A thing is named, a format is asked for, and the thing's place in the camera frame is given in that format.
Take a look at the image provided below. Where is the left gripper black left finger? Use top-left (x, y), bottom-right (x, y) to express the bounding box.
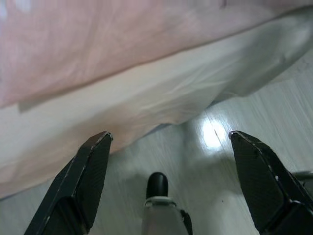
top-left (23, 131), bottom-right (113, 235)

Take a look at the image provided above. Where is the pink pillow with orange spots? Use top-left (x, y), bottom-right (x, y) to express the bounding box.
top-left (0, 0), bottom-right (313, 108)

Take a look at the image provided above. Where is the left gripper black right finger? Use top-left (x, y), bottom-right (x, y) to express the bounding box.
top-left (228, 130), bottom-right (313, 235)

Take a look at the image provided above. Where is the bed with cream sheet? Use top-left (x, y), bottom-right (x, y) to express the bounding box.
top-left (0, 6), bottom-right (313, 200)

